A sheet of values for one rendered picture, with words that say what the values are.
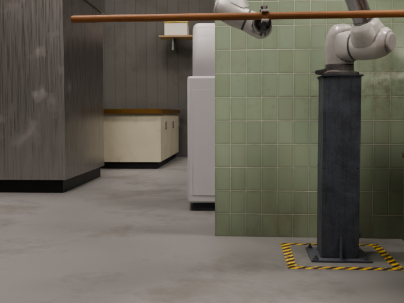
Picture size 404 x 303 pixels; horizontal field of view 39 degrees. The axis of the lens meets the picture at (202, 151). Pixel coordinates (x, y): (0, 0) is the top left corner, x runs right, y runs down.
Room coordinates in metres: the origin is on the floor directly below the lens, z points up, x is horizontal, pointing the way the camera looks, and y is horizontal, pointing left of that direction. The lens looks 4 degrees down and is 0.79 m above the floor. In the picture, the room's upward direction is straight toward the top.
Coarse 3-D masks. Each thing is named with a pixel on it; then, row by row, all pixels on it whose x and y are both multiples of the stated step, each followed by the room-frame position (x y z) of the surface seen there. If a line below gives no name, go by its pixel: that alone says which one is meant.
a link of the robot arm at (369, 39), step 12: (348, 0) 2.87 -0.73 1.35; (360, 0) 2.85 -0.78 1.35; (360, 24) 2.91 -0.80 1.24; (372, 24) 2.89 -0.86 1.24; (360, 36) 2.91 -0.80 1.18; (372, 36) 2.89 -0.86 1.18; (384, 36) 2.87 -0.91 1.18; (348, 48) 3.01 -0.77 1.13; (360, 48) 2.95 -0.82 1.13; (372, 48) 2.91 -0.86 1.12; (384, 48) 2.88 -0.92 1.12
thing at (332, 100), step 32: (320, 96) 3.15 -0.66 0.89; (352, 96) 3.04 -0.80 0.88; (320, 128) 3.14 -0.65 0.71; (352, 128) 3.04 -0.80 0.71; (320, 160) 3.12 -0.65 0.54; (352, 160) 3.04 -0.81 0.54; (320, 192) 3.11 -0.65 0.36; (352, 192) 3.04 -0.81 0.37; (320, 224) 3.09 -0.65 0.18; (352, 224) 3.04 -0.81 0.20; (288, 256) 3.12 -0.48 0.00; (320, 256) 3.06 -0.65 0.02; (352, 256) 3.04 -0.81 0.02; (384, 256) 3.12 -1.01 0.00
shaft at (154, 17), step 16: (80, 16) 2.40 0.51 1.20; (96, 16) 2.39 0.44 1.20; (112, 16) 2.39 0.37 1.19; (128, 16) 2.39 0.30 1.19; (144, 16) 2.38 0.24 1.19; (160, 16) 2.38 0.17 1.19; (176, 16) 2.37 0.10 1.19; (192, 16) 2.37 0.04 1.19; (208, 16) 2.37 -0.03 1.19; (224, 16) 2.36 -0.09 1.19; (240, 16) 2.36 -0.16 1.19; (256, 16) 2.36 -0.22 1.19; (272, 16) 2.35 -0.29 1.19; (288, 16) 2.35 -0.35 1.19; (304, 16) 2.35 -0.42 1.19; (320, 16) 2.34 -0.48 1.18; (336, 16) 2.34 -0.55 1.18; (352, 16) 2.34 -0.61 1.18; (368, 16) 2.33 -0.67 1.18; (384, 16) 2.33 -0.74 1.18; (400, 16) 2.33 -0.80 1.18
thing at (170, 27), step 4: (164, 24) 10.24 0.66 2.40; (168, 24) 10.22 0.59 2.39; (172, 24) 10.22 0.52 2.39; (176, 24) 10.21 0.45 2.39; (180, 24) 10.21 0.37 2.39; (184, 24) 10.20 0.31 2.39; (188, 24) 10.41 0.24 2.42; (164, 28) 10.24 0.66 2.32; (168, 28) 10.22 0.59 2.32; (172, 28) 10.22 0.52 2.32; (176, 28) 10.21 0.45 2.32; (180, 28) 10.21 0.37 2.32; (184, 28) 10.20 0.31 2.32; (188, 28) 10.40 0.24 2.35; (164, 32) 10.24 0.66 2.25; (168, 32) 10.22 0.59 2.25; (172, 32) 10.22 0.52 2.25; (176, 32) 10.21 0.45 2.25; (180, 32) 10.21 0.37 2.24; (184, 32) 10.20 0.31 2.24; (188, 32) 10.40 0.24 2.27
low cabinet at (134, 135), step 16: (112, 112) 8.29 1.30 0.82; (128, 112) 8.28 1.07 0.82; (144, 112) 8.26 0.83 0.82; (160, 112) 8.24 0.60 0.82; (176, 112) 9.99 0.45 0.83; (112, 128) 8.34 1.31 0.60; (128, 128) 8.32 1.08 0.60; (144, 128) 8.31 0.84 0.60; (160, 128) 8.30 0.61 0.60; (176, 128) 10.22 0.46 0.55; (112, 144) 8.34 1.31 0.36; (128, 144) 8.32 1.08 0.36; (144, 144) 8.31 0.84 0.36; (160, 144) 8.30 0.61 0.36; (176, 144) 10.21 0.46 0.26; (112, 160) 8.34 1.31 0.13; (128, 160) 8.32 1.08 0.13; (144, 160) 8.31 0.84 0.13; (160, 160) 8.30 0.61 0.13
